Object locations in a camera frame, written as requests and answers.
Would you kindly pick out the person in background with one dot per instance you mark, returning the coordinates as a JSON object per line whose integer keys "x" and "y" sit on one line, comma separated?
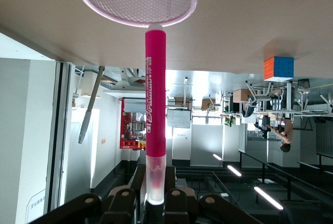
{"x": 287, "y": 133}

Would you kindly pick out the cardboard box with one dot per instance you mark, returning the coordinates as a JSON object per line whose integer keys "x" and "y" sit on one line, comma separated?
{"x": 241, "y": 95}

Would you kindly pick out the black railing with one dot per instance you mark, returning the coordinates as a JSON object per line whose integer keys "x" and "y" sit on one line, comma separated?
{"x": 288, "y": 177}

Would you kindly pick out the green potted plant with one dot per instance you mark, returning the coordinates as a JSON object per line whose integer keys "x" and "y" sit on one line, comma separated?
{"x": 229, "y": 121}

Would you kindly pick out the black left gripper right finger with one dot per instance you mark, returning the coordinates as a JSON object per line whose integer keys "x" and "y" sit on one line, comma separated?
{"x": 179, "y": 208}

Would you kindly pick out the grey pole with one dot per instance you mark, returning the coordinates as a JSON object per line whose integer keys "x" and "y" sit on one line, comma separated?
{"x": 88, "y": 115}

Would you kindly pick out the multicolour puzzle cube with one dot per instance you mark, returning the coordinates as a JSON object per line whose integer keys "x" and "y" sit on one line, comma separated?
{"x": 279, "y": 68}

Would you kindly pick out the red arcade machine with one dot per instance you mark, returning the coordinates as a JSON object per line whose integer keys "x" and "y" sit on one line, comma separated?
{"x": 130, "y": 130}

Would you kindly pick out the black door frame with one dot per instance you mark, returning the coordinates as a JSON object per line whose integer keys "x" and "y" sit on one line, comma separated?
{"x": 56, "y": 130}

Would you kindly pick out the office chair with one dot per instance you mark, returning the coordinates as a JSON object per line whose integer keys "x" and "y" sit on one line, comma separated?
{"x": 256, "y": 99}

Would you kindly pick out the ceiling light tube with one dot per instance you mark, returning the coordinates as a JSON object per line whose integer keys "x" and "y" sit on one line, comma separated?
{"x": 268, "y": 198}
{"x": 234, "y": 171}
{"x": 217, "y": 157}

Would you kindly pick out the wall whiteboard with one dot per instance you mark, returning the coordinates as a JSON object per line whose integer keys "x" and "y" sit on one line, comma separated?
{"x": 179, "y": 118}

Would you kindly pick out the pink marker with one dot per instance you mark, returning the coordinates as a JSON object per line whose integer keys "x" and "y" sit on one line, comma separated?
{"x": 155, "y": 91}

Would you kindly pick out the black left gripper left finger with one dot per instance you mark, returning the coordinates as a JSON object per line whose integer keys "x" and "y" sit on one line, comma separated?
{"x": 122, "y": 208}

